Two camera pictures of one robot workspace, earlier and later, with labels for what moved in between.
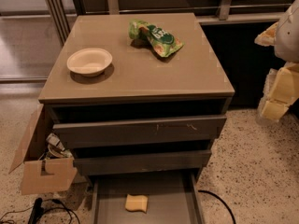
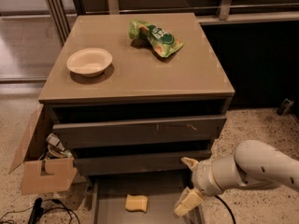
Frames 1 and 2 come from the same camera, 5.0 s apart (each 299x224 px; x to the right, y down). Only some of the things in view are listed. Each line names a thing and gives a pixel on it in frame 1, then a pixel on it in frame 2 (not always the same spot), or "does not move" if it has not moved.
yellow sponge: [136, 203] does not move
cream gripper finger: [268, 36] → [192, 163]
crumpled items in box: [55, 148] does not move
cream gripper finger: [280, 91] → [189, 200]
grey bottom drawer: [173, 198] does not move
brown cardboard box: [43, 175] does not move
